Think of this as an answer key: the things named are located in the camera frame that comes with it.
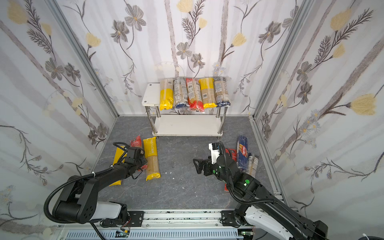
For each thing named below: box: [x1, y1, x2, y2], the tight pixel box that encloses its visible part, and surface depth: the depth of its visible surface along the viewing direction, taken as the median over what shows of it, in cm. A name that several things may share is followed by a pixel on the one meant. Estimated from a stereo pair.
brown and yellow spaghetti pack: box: [159, 78, 174, 111], surface depth 80 cm
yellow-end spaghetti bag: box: [198, 77, 218, 109], surface depth 83 cm
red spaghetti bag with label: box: [186, 78, 205, 113], surface depth 80 cm
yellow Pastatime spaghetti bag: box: [143, 136, 161, 181], surface depth 95 cm
